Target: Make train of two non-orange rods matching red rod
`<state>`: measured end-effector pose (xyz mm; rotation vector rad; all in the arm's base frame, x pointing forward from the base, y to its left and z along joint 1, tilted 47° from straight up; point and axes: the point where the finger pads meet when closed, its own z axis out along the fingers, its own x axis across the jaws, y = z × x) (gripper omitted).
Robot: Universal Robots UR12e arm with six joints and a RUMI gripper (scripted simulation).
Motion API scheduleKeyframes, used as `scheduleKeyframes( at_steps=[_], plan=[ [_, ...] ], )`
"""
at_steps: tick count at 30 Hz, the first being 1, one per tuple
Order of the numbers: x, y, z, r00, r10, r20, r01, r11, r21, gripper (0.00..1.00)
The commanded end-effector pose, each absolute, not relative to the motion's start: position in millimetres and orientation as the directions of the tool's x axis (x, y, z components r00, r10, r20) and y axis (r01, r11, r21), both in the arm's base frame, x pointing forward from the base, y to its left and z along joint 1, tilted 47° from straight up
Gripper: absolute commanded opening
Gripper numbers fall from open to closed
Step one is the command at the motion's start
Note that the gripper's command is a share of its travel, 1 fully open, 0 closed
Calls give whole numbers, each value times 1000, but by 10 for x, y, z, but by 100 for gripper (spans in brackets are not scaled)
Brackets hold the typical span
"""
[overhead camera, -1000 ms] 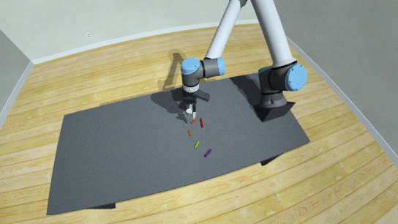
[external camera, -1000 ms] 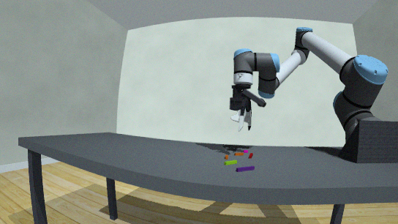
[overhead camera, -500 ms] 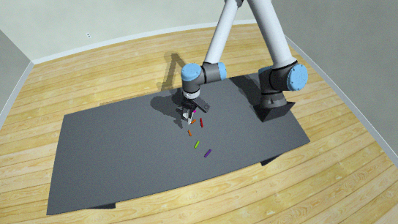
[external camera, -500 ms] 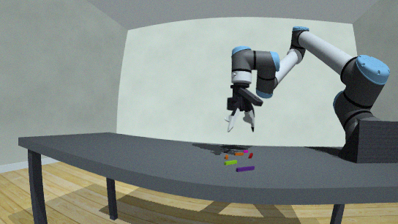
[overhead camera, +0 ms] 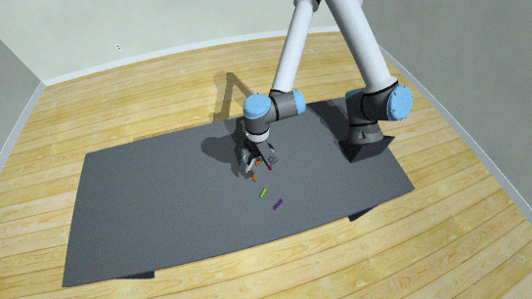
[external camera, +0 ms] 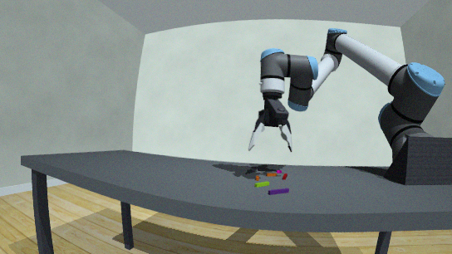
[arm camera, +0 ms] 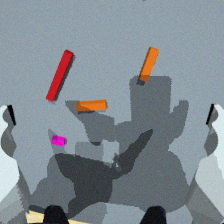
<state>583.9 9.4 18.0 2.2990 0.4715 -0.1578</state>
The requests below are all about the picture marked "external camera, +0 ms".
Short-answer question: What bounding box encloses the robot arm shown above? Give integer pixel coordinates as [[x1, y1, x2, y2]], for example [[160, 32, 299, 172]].
[[259, 28, 445, 162]]

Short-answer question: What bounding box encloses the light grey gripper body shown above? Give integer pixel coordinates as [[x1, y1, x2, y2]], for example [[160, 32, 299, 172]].
[[258, 91, 284, 127]]

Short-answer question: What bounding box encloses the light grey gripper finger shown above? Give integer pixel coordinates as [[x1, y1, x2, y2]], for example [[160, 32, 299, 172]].
[[279, 120, 292, 152], [248, 113, 266, 151]]

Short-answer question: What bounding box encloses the purple rod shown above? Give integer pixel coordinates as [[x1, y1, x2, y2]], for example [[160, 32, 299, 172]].
[[268, 188, 289, 195]]

